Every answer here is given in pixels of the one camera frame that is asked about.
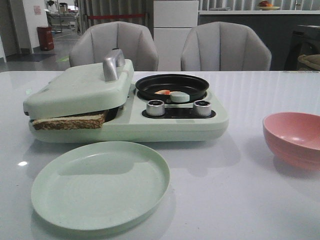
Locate pink shrimp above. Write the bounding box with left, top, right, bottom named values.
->
left=155, top=89, right=171, bottom=95

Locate white bread slice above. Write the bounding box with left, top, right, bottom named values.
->
left=31, top=110, right=109, bottom=130

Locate breakfast maker hinged lid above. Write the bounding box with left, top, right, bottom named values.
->
left=23, top=59, right=134, bottom=120

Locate pink plastic bowl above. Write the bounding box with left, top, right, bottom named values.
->
left=263, top=112, right=320, bottom=171

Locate mint green breakfast maker base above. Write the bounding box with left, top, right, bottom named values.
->
left=29, top=83, right=229, bottom=143

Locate left silver control knob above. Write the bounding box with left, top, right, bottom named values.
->
left=146, top=99, right=165, bottom=117

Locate silver control knob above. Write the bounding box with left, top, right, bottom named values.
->
left=146, top=99, right=165, bottom=117
left=192, top=100, right=212, bottom=117

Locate black round frying pan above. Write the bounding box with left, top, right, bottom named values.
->
left=135, top=73, right=210, bottom=104

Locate right silver control knob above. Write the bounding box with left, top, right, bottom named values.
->
left=192, top=100, right=212, bottom=117

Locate mint green round plate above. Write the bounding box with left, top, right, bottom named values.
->
left=31, top=141, right=170, bottom=231

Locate right grey upholstered chair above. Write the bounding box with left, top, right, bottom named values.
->
left=180, top=21, right=272, bottom=72

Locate grey upholstered chair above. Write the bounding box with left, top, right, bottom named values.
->
left=180, top=21, right=272, bottom=72
left=69, top=21, right=159, bottom=72

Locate left grey upholstered chair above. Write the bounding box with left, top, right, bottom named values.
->
left=69, top=21, right=159, bottom=72

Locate white cabinet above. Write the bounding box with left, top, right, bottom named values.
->
left=153, top=0, right=199, bottom=71

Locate red barrier tape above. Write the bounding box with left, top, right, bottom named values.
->
left=86, top=13, right=146, bottom=20

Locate red bin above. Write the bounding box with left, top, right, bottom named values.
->
left=36, top=26, right=54, bottom=51

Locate grey counter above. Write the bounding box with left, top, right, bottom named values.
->
left=198, top=10, right=320, bottom=71

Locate fruit plate on counter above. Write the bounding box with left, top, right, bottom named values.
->
left=257, top=0, right=280, bottom=11

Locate beige cushion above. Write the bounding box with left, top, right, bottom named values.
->
left=297, top=54, right=320, bottom=71

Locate dark appliance at right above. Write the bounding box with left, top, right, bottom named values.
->
left=284, top=24, right=320, bottom=71

